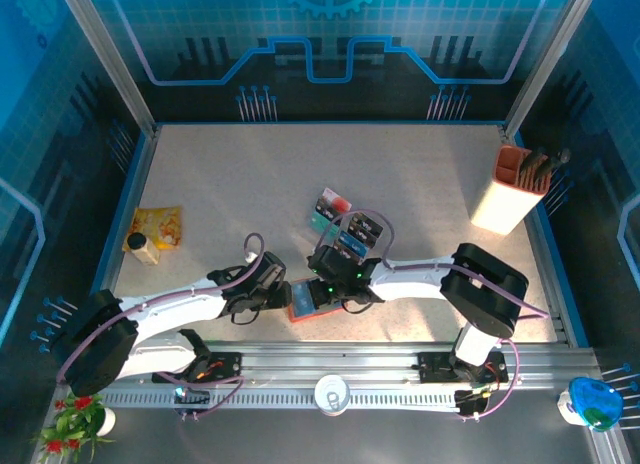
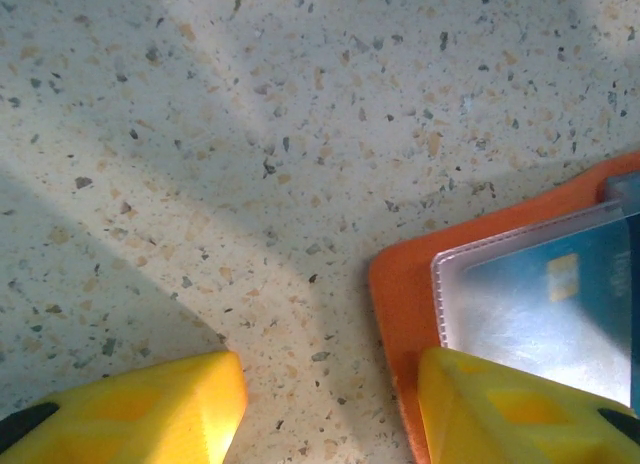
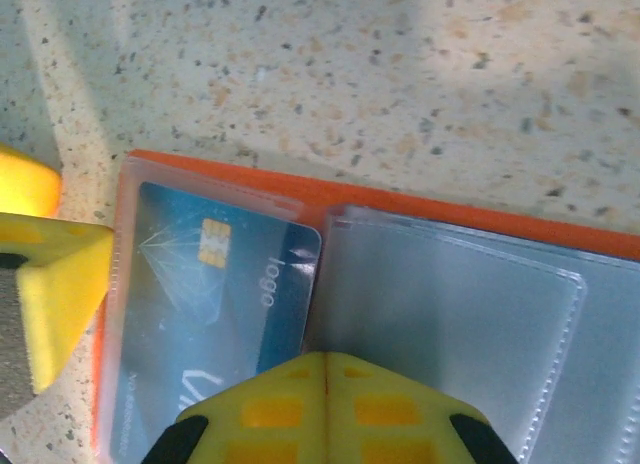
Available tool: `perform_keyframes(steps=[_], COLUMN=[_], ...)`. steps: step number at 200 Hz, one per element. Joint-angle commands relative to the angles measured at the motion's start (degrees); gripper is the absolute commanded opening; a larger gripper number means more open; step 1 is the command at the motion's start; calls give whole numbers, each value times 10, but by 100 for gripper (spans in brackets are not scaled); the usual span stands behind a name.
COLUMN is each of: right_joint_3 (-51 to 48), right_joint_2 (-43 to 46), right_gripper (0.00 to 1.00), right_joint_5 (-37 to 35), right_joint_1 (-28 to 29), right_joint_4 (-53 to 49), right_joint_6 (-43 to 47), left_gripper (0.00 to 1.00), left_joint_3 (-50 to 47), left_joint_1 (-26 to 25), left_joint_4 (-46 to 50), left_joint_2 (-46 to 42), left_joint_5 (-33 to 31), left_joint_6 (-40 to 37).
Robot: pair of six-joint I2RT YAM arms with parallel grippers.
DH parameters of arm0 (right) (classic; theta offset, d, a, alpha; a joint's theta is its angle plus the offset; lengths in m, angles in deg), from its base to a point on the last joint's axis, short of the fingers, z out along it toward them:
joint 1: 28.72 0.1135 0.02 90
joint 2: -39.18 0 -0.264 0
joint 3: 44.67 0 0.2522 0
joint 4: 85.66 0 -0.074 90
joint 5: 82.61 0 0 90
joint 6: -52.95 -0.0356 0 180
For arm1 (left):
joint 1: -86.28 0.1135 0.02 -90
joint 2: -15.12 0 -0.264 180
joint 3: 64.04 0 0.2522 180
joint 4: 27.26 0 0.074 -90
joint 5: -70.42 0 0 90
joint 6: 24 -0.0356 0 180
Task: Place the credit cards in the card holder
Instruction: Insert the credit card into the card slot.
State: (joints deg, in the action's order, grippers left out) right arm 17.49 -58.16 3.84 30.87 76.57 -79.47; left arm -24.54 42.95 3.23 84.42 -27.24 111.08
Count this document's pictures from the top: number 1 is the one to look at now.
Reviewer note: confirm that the blue VIP card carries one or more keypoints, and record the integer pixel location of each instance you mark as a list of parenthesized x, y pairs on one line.
[(354, 244), (302, 299)]

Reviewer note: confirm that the black VIP card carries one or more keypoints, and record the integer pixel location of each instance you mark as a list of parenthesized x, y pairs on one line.
[(327, 210), (350, 255), (374, 223), (364, 232)]

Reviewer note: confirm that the orange card holder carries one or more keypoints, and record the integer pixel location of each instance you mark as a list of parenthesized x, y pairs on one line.
[(325, 315)]

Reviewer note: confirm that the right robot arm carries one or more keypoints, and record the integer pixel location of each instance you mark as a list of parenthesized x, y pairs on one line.
[(415, 284)]

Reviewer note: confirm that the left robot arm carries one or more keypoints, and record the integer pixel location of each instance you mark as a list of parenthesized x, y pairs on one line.
[(170, 306)]

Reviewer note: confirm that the teal card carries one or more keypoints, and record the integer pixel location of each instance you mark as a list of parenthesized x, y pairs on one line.
[(322, 221)]

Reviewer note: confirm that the red and white card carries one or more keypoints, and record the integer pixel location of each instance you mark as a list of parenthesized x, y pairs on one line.
[(339, 200)]

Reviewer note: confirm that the yellow snack bag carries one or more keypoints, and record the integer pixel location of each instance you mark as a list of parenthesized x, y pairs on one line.
[(160, 224)]

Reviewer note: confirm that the black capped beige bottle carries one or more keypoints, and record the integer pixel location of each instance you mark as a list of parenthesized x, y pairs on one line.
[(145, 251)]

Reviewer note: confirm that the black connector box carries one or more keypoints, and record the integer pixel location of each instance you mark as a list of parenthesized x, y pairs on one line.
[(470, 406), (192, 396)]

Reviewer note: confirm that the white orange knife block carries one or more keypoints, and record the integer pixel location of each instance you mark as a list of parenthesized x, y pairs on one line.
[(500, 209)]

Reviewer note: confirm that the red flowered potted plant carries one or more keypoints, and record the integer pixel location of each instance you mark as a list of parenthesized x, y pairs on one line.
[(75, 419)]

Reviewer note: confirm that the white cup with blue lid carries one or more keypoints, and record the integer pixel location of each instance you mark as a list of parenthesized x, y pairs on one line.
[(595, 401)]

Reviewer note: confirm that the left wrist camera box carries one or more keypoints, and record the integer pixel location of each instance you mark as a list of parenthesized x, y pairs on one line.
[(251, 257)]

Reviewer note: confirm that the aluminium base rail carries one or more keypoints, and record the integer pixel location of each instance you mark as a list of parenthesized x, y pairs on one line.
[(320, 359)]

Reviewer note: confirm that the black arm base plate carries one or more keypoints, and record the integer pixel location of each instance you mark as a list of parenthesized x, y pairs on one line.
[(432, 366), (227, 366)]

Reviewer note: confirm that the aluminium frame post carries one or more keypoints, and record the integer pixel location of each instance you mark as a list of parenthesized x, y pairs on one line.
[(548, 59), (111, 64)]

